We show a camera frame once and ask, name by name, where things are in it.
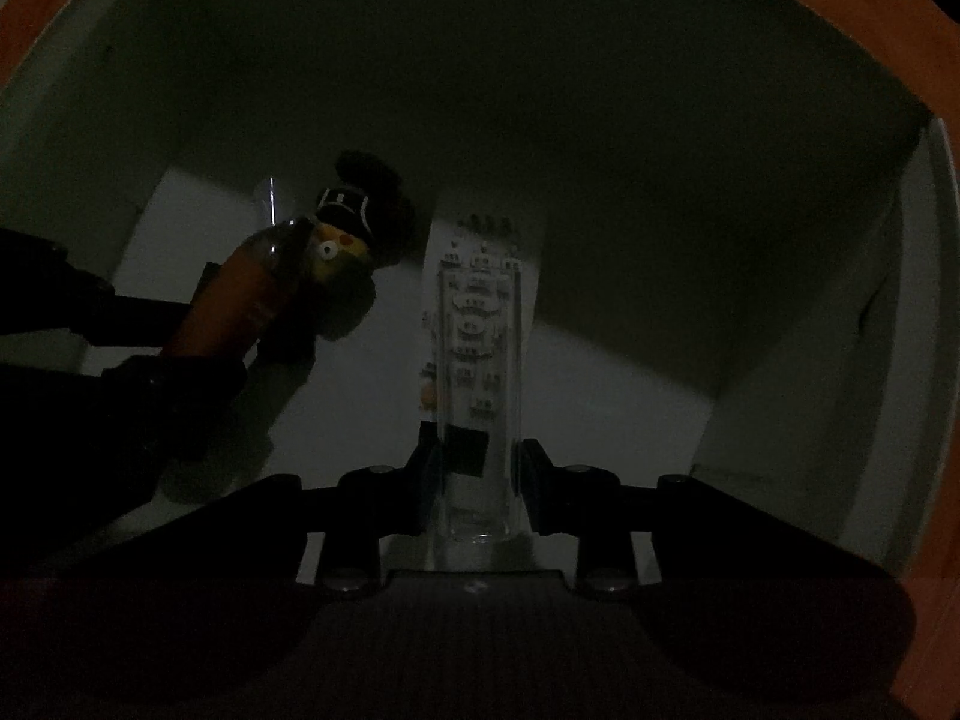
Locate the clear vial black cap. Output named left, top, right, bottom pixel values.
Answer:
left=260, top=176, right=278, bottom=227

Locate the dark bee plush toy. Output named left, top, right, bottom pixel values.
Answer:
left=309, top=149, right=412, bottom=341

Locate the brown lip balm tube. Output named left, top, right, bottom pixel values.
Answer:
left=164, top=227, right=295, bottom=362

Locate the open cardboard box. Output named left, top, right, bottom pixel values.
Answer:
left=2, top=0, right=942, bottom=567

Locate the red table cloth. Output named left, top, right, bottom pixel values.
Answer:
left=2, top=0, right=958, bottom=718

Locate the clear plastic tube case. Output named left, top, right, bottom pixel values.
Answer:
left=433, top=238, right=524, bottom=544

